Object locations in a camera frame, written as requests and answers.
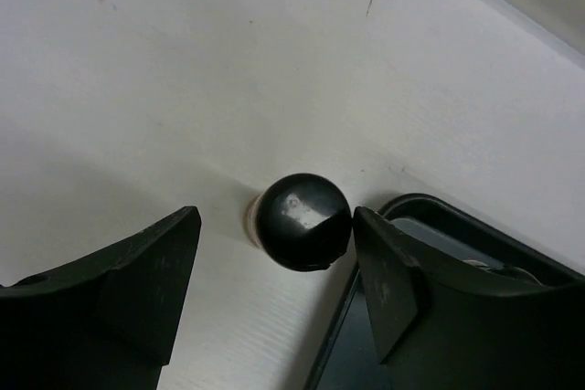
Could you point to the black-capped spice jar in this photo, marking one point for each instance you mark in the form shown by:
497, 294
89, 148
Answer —
512, 273
303, 222

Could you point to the black rectangular tray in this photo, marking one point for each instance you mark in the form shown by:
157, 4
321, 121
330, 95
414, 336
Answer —
348, 357

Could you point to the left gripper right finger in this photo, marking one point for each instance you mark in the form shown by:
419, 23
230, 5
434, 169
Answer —
441, 322

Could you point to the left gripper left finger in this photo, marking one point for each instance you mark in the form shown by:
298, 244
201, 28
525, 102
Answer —
108, 320

